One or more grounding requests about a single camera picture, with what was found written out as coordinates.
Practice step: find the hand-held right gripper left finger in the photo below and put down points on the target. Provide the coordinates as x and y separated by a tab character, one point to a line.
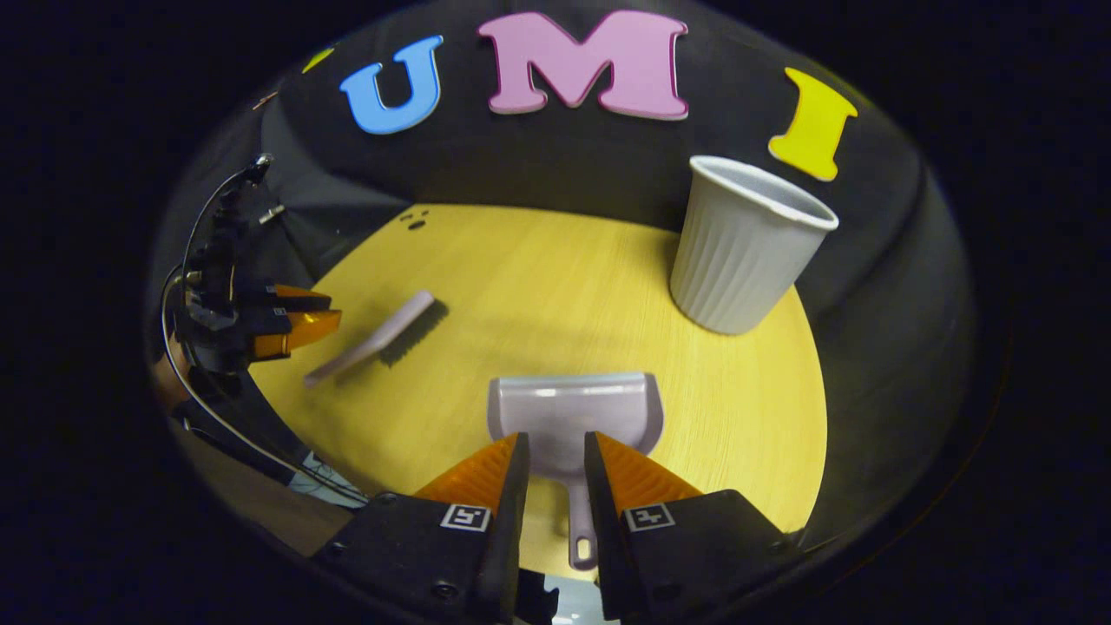
503	521

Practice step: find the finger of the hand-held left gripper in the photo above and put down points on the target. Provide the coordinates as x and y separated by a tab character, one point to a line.
299	299
304	330

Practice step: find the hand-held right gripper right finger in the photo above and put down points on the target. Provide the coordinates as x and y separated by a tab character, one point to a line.
603	521

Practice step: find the small pink broom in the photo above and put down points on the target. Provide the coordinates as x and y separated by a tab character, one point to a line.
395	325

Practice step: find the grey plastic dustpan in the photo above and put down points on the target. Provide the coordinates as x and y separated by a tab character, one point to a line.
564	408

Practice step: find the white ribbed garbage bin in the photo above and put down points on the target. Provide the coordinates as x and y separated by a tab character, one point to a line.
738	260

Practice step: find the wooden desktop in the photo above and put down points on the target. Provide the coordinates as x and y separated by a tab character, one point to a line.
538	286

